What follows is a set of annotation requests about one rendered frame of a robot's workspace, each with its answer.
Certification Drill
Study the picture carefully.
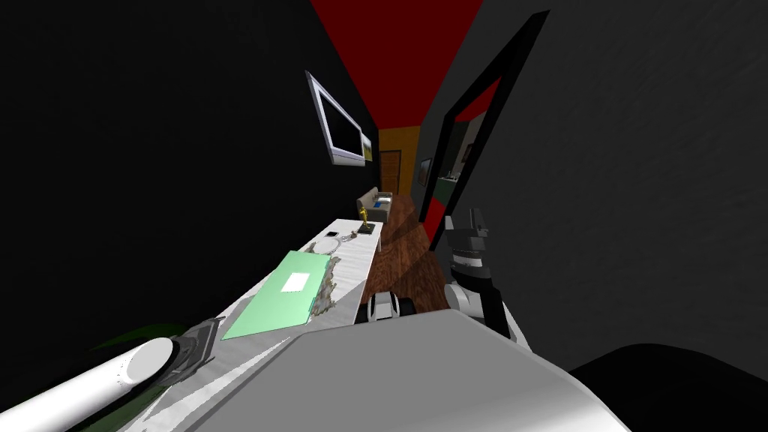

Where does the brown wooden door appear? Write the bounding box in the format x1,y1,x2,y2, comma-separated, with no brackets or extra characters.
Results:
379,149,403,197

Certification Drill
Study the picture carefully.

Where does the wall television with silver frame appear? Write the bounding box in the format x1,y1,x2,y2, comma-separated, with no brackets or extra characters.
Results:
305,70,368,168

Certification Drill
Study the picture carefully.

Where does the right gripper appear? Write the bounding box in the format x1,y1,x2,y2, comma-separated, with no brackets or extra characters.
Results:
444,207,491,257

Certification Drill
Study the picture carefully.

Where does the mottled grey paper sheet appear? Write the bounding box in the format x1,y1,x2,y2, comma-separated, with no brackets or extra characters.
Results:
308,256,344,317

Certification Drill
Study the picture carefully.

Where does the green folder with white label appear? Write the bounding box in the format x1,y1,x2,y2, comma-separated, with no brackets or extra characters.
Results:
220,249,333,342

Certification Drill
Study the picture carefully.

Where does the long white table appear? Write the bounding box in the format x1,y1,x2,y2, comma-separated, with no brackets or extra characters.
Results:
116,218,384,432

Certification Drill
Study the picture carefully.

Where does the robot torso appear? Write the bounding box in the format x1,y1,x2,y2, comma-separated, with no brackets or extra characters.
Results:
184,290,632,432

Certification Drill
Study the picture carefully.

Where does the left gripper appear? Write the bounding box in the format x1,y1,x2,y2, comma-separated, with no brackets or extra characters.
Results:
157,316,227,389

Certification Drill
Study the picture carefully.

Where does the beige sofa with blue cushion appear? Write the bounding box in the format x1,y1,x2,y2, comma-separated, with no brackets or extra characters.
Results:
356,186,395,224

